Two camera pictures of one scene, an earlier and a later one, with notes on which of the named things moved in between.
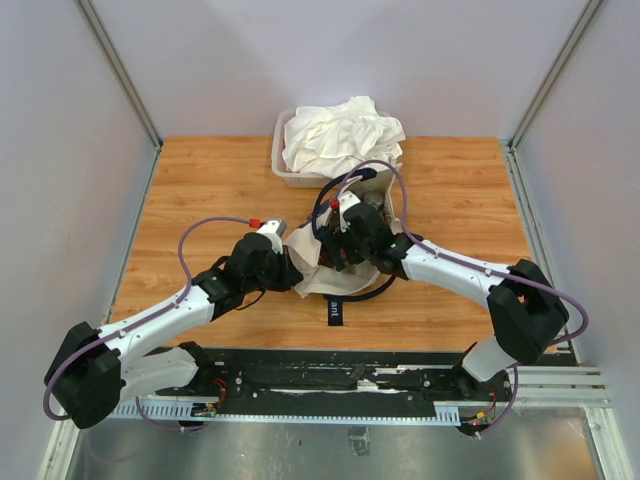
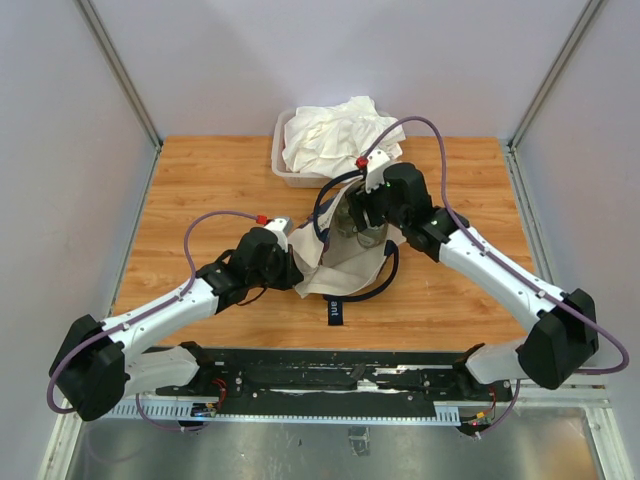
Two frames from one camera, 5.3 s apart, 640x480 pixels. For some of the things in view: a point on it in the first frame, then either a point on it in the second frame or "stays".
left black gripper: [290, 275] stays
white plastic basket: [279, 167] stays
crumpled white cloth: [341, 139] stays
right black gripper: [336, 239] → [362, 200]
